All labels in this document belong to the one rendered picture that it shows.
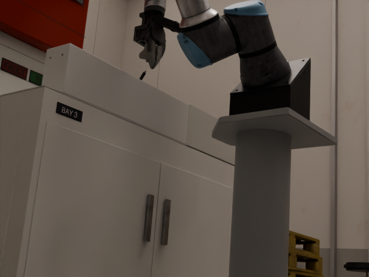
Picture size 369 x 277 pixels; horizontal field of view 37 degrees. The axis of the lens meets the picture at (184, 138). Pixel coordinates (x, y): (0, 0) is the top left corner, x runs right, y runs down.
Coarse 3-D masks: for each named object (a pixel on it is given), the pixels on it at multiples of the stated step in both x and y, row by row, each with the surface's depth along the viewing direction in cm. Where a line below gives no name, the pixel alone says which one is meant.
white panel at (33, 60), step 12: (0, 36) 205; (0, 48) 205; (12, 48) 209; (24, 48) 214; (36, 48) 219; (0, 60) 204; (12, 60) 209; (24, 60) 213; (36, 60) 218; (0, 72) 204; (36, 72) 217; (0, 84) 203; (12, 84) 208; (24, 84) 212; (36, 84) 217
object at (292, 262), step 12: (300, 240) 452; (312, 240) 432; (288, 252) 391; (300, 252) 409; (312, 252) 432; (288, 264) 391; (312, 264) 430; (288, 276) 390; (300, 276) 438; (312, 276) 422; (324, 276) 436
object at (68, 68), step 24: (72, 48) 148; (48, 72) 150; (72, 72) 148; (96, 72) 155; (120, 72) 163; (72, 96) 147; (96, 96) 154; (120, 96) 162; (144, 96) 171; (168, 96) 181; (144, 120) 170; (168, 120) 180
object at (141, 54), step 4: (152, 40) 184; (152, 44) 183; (144, 48) 185; (152, 48) 183; (140, 52) 186; (144, 52) 185; (148, 52) 183; (152, 52) 183; (140, 56) 186; (144, 56) 185; (148, 56) 183; (152, 56) 183; (148, 60) 183; (152, 60) 183; (152, 64) 183; (152, 68) 184
